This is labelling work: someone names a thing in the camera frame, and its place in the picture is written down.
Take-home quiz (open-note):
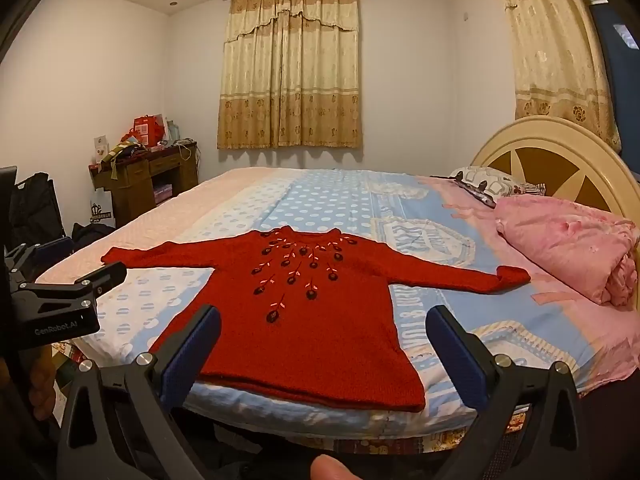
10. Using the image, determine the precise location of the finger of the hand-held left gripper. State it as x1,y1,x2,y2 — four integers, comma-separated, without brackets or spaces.
4,237,76,281
19,261,128,311

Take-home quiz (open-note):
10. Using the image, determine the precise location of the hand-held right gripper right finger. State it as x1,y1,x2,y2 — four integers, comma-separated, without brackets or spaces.
425,304,593,480

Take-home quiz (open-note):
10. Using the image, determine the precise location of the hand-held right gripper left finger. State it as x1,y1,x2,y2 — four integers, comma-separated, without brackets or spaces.
56,304,222,480

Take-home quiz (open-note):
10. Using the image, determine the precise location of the red embroidered knit sweater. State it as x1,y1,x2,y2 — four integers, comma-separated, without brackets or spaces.
101,226,532,413

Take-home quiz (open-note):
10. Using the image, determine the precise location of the person's left hand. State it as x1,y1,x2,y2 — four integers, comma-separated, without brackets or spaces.
27,359,58,415

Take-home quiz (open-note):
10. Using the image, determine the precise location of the person's right hand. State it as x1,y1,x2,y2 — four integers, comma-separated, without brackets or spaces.
310,454,363,480

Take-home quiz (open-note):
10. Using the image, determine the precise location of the small black bag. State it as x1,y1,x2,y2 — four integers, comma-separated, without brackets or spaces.
71,222,117,253

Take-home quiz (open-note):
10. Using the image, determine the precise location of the large black bag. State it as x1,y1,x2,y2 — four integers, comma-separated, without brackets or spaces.
9,172,66,251

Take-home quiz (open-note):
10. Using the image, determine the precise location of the white paper bag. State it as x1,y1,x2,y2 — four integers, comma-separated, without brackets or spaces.
90,187,117,229

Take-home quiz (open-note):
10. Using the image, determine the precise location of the brown wooden desk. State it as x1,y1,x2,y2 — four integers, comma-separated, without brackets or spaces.
89,141,200,228

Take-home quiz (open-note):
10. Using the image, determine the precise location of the colourful cloth pile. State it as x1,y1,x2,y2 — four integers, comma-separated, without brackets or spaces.
102,141,149,165

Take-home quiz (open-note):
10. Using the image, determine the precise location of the pink quilted mattress pad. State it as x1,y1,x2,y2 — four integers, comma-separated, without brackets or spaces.
35,167,306,286

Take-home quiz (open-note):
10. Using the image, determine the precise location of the red gift bag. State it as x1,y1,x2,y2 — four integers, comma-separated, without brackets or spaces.
132,115,165,148

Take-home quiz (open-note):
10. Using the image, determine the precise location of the pink folded quilt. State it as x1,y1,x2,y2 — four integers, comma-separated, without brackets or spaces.
494,195,640,307

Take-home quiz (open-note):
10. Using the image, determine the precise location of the grey patterned pillow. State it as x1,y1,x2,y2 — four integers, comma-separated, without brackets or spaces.
447,166,547,209

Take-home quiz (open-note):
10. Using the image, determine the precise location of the bed with patterned sheet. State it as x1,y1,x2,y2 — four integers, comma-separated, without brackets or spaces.
75,166,638,453

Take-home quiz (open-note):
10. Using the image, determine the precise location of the cream wooden headboard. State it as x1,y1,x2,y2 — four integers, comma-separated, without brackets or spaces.
470,116,640,241

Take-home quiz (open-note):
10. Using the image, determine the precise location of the beige floral window curtain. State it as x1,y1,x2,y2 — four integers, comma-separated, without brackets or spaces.
492,0,622,153
216,0,363,151

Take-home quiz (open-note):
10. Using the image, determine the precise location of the dark window pane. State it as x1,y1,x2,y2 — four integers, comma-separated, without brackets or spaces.
587,0,640,128

